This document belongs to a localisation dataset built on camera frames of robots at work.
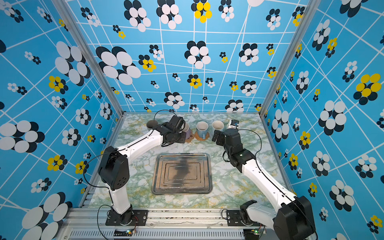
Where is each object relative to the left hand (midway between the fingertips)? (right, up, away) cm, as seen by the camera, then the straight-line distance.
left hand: (184, 136), depth 91 cm
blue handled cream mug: (+22, +7, +13) cm, 27 cm away
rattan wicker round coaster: (+8, -1, +14) cm, 16 cm away
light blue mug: (+11, +5, +10) cm, 16 cm away
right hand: (+22, +3, -9) cm, 24 cm away
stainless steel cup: (-22, +8, +7) cm, 25 cm away
